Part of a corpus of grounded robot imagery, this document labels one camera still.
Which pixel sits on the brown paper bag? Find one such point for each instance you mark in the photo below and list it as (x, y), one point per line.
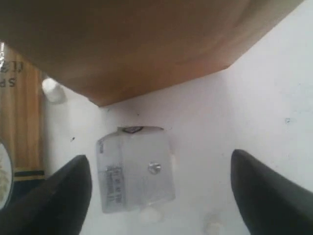
(113, 50)

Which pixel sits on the spaghetti packet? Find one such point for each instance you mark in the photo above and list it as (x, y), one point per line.
(21, 126)

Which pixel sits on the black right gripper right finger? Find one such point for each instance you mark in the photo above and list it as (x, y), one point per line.
(269, 203)

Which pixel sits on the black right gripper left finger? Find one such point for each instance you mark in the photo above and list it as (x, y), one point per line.
(58, 206)

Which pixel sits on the white marshmallow right of carton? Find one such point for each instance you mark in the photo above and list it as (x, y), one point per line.
(150, 215)

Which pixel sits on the white marshmallow near spaghetti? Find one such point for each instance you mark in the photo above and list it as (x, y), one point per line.
(52, 90)

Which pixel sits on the white marshmallow far right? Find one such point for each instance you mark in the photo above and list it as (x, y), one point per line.
(212, 225)

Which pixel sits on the white blue milk carton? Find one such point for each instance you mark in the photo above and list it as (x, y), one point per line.
(134, 168)

